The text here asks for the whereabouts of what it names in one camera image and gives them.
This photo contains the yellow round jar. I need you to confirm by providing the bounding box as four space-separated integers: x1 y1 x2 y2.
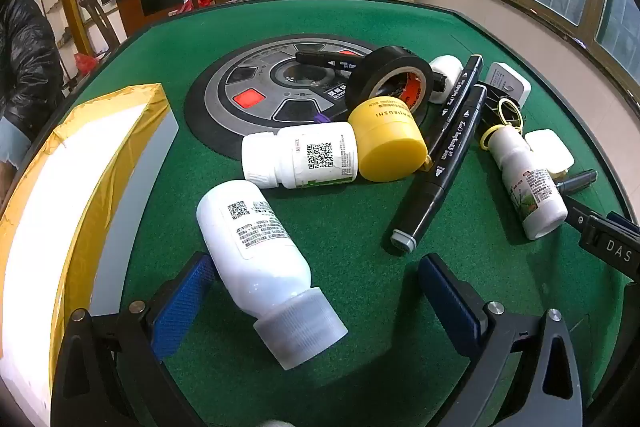
347 97 430 182

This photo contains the black marker with grey ends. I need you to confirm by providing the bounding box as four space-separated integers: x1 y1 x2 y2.
390 84 488 257

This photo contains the short black pen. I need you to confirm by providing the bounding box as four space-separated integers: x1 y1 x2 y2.
554 169 598 195

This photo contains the black marker with yellow ends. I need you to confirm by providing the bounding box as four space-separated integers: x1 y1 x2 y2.
425 54 485 148

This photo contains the white box with yellow tape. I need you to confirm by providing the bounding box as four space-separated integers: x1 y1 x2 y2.
0 83 179 427

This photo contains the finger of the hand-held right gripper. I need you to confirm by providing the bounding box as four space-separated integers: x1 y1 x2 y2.
562 197 640 283

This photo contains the dark wooden chair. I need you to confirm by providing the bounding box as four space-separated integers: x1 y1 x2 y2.
79 0 123 50

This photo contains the round grey table control panel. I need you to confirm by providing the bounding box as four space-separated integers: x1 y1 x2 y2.
183 34 426 160

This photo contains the yellow rubber band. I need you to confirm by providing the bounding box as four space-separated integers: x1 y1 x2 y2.
479 125 504 152
496 99 524 128

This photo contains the black tape roll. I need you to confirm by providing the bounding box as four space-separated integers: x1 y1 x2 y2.
345 46 435 118

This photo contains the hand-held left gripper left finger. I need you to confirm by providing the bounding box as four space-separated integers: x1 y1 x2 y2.
50 251 221 427

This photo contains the small white bottle yellow ring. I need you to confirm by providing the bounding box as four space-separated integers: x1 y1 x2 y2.
487 127 568 240

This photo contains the white medicine bottle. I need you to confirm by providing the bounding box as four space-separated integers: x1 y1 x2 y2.
241 123 360 190

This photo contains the white charger adapter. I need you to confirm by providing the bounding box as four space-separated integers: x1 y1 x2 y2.
487 62 532 108

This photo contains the white oval case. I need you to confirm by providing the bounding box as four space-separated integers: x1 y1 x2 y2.
427 56 463 104

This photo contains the white square case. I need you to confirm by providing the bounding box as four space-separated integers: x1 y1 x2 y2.
525 129 576 180

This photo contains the black hair clip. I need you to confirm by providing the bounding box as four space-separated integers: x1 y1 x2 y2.
475 82 526 132

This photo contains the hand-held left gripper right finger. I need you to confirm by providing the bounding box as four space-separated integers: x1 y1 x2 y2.
417 253 596 427

